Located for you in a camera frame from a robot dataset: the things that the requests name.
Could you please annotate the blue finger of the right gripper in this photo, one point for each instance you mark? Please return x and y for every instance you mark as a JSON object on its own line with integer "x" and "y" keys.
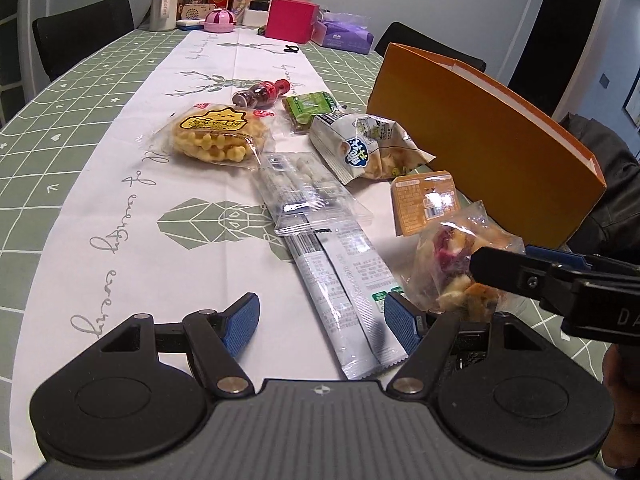
{"x": 537, "y": 279}
{"x": 574, "y": 261}

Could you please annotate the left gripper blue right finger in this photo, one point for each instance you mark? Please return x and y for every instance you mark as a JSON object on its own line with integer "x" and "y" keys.
{"x": 407, "y": 322}

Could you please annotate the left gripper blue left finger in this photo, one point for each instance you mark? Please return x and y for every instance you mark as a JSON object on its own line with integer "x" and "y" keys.
{"x": 229, "y": 330}

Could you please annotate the mixed veggie chips bag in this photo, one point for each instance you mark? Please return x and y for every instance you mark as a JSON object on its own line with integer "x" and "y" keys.
{"x": 440, "y": 279}

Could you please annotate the long white snack stick pack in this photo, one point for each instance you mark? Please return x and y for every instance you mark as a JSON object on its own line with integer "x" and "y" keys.
{"x": 348, "y": 282}

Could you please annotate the clear round candies pack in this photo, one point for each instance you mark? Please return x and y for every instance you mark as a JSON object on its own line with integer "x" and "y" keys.
{"x": 303, "y": 196}

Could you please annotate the white blue snack bag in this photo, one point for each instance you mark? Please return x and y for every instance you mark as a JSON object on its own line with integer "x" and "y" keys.
{"x": 365, "y": 146}

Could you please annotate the yellow waffle cookie pack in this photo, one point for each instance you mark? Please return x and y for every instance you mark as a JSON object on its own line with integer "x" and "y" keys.
{"x": 220, "y": 134}

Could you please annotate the green raisin packet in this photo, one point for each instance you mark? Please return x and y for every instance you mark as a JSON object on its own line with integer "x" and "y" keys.
{"x": 304, "y": 108}

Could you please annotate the small cola bottle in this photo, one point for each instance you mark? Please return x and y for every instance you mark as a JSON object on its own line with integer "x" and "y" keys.
{"x": 261, "y": 95}

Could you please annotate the person's right hand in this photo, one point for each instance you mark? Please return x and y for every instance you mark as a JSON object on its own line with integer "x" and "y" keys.
{"x": 620, "y": 369}

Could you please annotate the dark jacket on chair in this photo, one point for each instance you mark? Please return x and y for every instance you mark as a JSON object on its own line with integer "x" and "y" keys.
{"x": 612, "y": 227}

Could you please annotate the orange cardboard box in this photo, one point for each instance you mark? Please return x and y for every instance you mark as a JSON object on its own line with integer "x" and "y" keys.
{"x": 535, "y": 179}

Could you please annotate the white deer table runner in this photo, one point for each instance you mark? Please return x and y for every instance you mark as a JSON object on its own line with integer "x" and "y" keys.
{"x": 200, "y": 199}

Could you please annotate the black chair right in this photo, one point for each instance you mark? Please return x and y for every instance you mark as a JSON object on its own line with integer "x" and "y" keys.
{"x": 398, "y": 33}

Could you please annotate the black chair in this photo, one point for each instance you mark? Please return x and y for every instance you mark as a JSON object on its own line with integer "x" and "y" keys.
{"x": 63, "y": 40}
{"x": 398, "y": 33}

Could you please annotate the purple tissue pack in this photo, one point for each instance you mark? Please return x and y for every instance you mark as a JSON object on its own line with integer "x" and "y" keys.
{"x": 343, "y": 31}

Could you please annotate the pink round container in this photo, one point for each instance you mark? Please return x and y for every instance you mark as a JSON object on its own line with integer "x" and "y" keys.
{"x": 219, "y": 21}

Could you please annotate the blue white flat box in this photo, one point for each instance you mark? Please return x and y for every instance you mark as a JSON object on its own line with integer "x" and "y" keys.
{"x": 190, "y": 24}

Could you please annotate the white box black lid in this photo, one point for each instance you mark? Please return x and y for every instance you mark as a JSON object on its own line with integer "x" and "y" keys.
{"x": 256, "y": 13}

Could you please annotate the magenta square box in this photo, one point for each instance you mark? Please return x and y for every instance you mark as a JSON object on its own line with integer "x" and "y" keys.
{"x": 291, "y": 20}

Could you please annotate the small beige speaker box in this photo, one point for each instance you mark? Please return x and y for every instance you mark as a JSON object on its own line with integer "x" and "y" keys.
{"x": 196, "y": 11}

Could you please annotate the black chair left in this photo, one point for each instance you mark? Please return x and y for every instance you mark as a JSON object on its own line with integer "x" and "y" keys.
{"x": 63, "y": 40}

